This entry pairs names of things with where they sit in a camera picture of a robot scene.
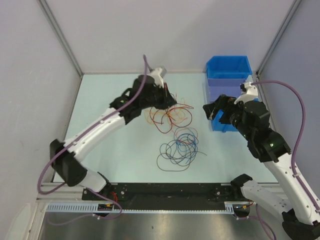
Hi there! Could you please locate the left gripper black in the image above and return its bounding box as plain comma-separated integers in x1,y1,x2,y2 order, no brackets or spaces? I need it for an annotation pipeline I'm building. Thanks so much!
139,82,177,110

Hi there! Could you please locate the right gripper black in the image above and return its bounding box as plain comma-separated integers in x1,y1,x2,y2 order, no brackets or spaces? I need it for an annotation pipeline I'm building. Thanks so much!
202,94,254,140

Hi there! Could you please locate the orange cable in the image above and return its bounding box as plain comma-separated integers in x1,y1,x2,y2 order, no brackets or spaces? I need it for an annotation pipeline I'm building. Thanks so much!
144,96,187,126

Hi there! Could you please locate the red cable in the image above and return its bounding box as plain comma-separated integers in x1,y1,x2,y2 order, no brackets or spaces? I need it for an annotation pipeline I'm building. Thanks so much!
152,93,195,135

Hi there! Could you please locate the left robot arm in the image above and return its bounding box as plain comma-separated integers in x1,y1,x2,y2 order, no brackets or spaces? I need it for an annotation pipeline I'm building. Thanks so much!
50,72,177,200

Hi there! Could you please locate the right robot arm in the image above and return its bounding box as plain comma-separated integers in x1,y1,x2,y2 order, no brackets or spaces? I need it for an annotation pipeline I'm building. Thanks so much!
202,94,320,240

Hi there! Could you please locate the near blue bin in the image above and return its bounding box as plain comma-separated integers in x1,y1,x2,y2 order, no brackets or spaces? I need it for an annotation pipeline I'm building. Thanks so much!
208,97,261,133

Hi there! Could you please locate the blue bin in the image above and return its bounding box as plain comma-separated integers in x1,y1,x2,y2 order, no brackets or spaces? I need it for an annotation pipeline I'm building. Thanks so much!
208,97,261,133
206,55,252,80

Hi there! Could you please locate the middle lavender bin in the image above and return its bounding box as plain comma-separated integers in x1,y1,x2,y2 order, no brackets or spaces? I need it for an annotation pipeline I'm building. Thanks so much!
206,78,246,103

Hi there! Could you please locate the far blue bin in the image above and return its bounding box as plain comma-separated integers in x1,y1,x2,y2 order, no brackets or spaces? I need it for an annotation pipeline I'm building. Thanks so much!
206,55,252,80

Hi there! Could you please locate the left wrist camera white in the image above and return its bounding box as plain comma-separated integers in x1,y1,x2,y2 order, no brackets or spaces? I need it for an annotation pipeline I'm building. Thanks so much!
149,66,167,88

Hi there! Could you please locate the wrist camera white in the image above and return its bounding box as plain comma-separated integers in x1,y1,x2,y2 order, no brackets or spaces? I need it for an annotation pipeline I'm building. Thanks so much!
234,81,258,105
149,66,167,88

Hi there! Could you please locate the light blue cable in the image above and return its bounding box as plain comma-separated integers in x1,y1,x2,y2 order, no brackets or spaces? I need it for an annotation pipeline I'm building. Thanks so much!
173,127,200,161

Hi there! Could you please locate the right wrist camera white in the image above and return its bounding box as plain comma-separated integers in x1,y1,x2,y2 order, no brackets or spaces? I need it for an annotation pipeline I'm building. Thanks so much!
234,81,258,105

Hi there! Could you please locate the dark blue cable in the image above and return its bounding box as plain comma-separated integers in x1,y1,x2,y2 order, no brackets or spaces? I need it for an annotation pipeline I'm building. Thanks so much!
159,134,201,167

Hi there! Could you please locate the brown cable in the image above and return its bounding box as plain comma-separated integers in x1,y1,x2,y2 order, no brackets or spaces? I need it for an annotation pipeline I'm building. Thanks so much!
156,147,208,172

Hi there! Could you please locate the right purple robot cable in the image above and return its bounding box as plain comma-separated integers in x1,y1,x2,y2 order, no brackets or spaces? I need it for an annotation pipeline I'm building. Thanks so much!
251,79,320,240

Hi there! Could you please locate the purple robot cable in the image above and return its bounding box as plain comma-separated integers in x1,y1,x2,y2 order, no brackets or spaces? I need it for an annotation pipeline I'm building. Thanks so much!
251,79,320,240
37,54,151,226

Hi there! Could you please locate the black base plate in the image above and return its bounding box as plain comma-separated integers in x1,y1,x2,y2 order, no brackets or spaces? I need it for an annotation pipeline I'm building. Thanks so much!
81,182,251,210

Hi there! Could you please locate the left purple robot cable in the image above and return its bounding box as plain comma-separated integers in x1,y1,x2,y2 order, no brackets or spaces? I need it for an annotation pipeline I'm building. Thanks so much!
37,54,151,226

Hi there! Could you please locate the white cable duct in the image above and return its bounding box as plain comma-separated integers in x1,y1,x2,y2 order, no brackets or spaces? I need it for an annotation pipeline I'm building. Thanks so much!
46,202,234,215

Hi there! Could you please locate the aluminium frame rail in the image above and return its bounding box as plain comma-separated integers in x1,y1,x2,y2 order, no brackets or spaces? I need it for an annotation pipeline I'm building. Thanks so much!
36,183,288,203

